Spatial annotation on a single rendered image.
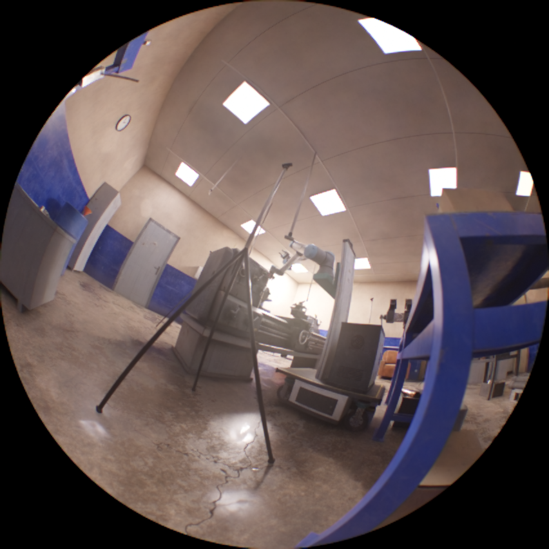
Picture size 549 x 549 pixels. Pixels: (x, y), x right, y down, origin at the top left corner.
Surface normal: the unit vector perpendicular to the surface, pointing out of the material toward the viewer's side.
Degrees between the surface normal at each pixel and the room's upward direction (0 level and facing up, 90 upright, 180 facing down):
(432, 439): 90
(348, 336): 90
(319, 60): 180
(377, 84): 180
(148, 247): 90
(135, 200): 90
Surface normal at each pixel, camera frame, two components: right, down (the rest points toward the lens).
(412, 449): -0.63, -0.46
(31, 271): 0.78, 0.00
